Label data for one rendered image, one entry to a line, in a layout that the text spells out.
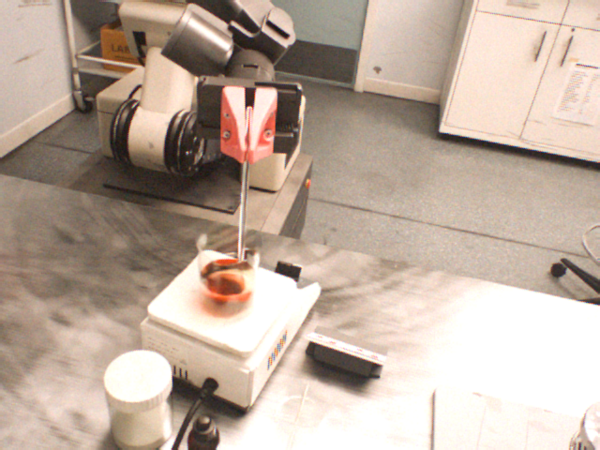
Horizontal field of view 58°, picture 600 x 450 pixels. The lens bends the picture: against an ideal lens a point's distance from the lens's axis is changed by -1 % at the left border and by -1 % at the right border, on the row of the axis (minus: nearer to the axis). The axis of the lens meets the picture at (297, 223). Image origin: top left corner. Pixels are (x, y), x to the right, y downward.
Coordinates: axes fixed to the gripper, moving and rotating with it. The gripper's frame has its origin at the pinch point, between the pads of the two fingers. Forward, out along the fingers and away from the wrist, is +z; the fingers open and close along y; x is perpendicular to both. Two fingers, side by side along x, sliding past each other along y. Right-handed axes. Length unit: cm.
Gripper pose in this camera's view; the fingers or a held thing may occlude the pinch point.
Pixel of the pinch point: (247, 152)
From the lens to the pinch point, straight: 48.3
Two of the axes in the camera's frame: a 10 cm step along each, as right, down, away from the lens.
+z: 0.6, 5.8, -8.1
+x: -1.0, 8.1, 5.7
